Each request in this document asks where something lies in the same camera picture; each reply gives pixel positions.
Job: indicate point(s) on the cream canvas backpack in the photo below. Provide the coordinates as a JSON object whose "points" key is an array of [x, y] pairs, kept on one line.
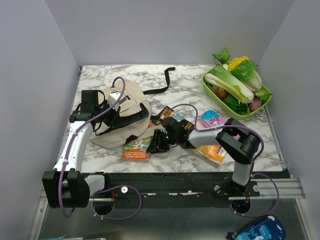
{"points": [[138, 106]]}

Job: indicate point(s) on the yellow orange paperback book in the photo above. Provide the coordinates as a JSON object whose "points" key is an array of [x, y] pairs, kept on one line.
{"points": [[213, 153]]}

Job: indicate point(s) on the green plastic vegetable tray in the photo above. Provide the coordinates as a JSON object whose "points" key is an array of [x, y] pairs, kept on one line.
{"points": [[264, 94]]}

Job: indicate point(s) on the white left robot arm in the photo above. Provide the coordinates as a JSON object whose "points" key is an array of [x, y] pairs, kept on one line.
{"points": [[65, 186]]}

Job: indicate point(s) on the purple onion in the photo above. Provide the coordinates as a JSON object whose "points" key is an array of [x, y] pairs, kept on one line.
{"points": [[255, 104]]}

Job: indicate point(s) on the blue shark pencil case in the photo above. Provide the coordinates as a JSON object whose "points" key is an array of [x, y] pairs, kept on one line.
{"points": [[266, 228]]}

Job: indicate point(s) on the napa cabbage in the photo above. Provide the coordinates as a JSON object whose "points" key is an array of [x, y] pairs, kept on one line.
{"points": [[222, 78]]}

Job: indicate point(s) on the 78-Storey Treehouse book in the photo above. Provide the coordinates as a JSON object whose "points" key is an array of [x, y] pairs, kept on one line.
{"points": [[137, 149]]}

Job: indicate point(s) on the aluminium frame rail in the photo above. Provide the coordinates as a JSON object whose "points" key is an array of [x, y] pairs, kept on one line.
{"points": [[280, 187]]}

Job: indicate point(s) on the pink blue pencil case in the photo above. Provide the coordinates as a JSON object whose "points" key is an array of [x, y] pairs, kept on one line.
{"points": [[211, 119]]}

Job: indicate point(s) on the yellow corn cob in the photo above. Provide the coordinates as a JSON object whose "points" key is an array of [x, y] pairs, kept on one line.
{"points": [[235, 62]]}

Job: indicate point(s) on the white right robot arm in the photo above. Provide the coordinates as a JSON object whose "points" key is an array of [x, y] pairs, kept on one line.
{"points": [[240, 142]]}

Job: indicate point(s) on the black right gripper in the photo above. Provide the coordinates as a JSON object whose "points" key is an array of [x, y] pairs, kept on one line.
{"points": [[156, 146]]}

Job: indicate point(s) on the dark green leafy vegetable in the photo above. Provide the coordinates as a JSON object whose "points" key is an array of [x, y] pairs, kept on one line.
{"points": [[235, 105]]}

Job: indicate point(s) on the green lettuce head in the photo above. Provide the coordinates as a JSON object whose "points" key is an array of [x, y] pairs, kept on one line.
{"points": [[247, 73]]}

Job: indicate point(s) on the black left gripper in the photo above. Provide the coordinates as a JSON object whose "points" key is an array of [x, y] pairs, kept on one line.
{"points": [[115, 112]]}

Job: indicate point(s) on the brown mushroom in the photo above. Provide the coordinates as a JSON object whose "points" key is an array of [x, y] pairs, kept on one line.
{"points": [[220, 93]]}

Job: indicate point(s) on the green leaf sprig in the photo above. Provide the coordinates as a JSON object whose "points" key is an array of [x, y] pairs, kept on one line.
{"points": [[223, 57]]}

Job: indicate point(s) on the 169-Storey Treehouse book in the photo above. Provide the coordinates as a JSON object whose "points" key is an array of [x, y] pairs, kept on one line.
{"points": [[167, 112]]}

